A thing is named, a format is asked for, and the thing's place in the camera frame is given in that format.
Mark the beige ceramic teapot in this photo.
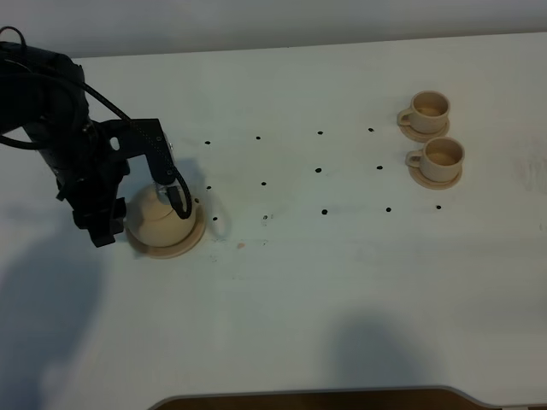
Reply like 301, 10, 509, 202
126, 184, 197, 248

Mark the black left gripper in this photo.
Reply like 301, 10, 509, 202
40, 119, 176, 248

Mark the near beige teacup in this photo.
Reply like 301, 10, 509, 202
405, 137, 465, 183

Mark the beige cup saucer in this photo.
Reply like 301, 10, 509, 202
399, 120, 450, 144
408, 166, 463, 190

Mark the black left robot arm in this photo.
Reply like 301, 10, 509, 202
1, 42, 192, 247

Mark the beige teacup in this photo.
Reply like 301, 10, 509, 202
405, 137, 465, 183
397, 91, 450, 134

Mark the beige teapot saucer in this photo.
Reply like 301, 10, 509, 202
124, 203, 206, 259

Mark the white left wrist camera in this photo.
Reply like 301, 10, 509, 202
154, 140, 180, 205

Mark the near beige cup saucer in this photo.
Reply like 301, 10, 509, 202
408, 166, 463, 190

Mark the far beige cup saucer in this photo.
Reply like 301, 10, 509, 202
399, 120, 450, 144

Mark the far beige teacup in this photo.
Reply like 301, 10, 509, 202
397, 91, 450, 134

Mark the black braided camera cable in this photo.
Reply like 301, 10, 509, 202
0, 26, 194, 221

